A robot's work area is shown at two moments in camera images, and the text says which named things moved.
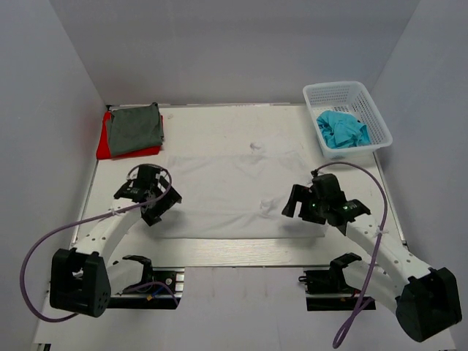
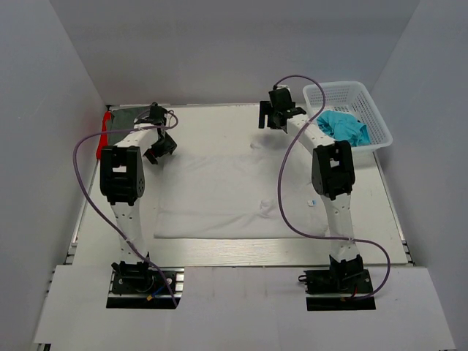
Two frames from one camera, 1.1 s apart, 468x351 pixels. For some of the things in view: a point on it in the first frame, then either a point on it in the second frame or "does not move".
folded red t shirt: [104, 150] does not move
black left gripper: [152, 216] to [170, 145]
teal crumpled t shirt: [341, 129] does not move
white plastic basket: [351, 97] does not move
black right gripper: [299, 192] to [268, 109]
